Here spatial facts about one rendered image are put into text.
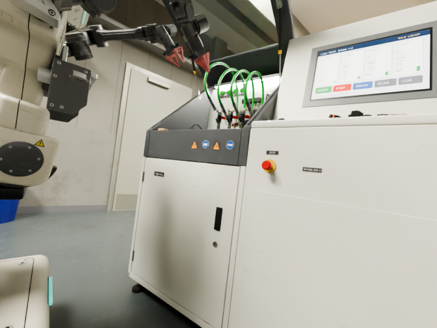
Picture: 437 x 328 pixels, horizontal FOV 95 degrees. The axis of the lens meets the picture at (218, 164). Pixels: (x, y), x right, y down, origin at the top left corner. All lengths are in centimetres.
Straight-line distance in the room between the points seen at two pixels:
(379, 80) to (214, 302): 115
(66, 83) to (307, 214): 89
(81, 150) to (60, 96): 241
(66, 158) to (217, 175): 254
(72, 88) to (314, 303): 104
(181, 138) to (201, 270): 64
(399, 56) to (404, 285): 84
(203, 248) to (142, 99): 279
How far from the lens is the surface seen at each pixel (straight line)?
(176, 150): 109
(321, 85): 113
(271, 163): 76
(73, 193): 325
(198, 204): 97
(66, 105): 82
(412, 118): 78
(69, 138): 320
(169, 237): 113
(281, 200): 78
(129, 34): 141
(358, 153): 75
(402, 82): 110
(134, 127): 332
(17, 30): 93
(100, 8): 82
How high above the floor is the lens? 76
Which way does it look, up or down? 2 degrees up
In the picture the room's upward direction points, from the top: 7 degrees clockwise
